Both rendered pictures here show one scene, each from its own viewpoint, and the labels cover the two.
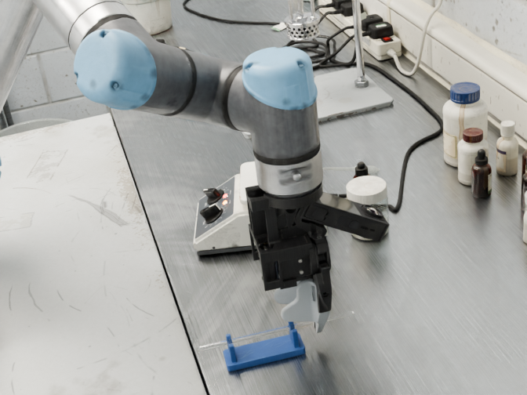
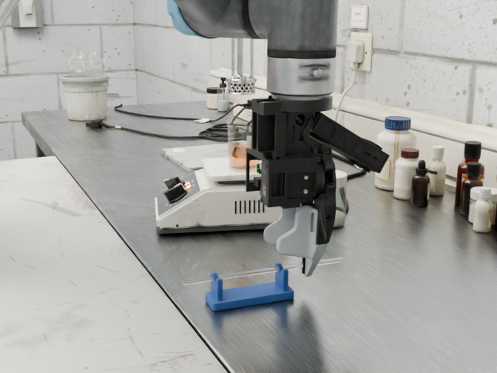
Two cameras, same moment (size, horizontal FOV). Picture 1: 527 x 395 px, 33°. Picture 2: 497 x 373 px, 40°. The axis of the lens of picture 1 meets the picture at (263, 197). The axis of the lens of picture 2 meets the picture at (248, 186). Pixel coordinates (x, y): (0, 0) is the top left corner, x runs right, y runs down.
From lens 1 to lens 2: 0.46 m
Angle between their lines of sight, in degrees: 18
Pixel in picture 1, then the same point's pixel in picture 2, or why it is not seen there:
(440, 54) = (353, 123)
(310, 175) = (328, 77)
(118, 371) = (86, 311)
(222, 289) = (190, 256)
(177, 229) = (134, 219)
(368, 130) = not seen: hidden behind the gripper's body
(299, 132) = (325, 23)
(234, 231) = (200, 209)
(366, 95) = not seen: hidden behind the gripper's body
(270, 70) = not seen: outside the picture
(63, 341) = (18, 289)
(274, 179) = (291, 76)
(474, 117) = (407, 142)
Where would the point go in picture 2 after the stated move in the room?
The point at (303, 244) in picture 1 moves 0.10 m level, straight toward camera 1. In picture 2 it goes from (312, 157) to (339, 180)
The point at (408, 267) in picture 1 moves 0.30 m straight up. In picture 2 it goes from (374, 244) to (385, 28)
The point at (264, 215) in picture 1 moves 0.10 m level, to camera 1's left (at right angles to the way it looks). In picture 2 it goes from (271, 128) to (180, 132)
